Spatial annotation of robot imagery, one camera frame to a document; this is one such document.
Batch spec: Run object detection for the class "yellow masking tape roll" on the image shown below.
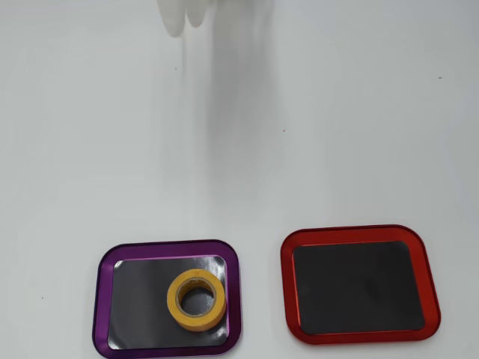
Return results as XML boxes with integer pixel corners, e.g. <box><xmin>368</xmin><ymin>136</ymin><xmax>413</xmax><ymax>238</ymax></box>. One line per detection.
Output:
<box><xmin>166</xmin><ymin>268</ymin><xmax>228</xmax><ymax>332</ymax></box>

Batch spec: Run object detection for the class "red metal dish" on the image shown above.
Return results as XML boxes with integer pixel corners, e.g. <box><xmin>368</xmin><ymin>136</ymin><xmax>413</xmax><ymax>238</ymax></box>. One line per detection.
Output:
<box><xmin>279</xmin><ymin>224</ymin><xmax>442</xmax><ymax>346</ymax></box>

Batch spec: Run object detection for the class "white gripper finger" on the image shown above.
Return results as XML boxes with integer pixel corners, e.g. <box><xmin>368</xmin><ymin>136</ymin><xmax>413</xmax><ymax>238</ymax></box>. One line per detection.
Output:
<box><xmin>156</xmin><ymin>0</ymin><xmax>186</xmax><ymax>38</ymax></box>
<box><xmin>186</xmin><ymin>0</ymin><xmax>207</xmax><ymax>28</ymax></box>

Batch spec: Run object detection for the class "purple metal dish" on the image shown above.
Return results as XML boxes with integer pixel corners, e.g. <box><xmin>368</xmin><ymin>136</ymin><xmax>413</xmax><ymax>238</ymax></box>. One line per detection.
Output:
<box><xmin>91</xmin><ymin>239</ymin><xmax>243</xmax><ymax>359</ymax></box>

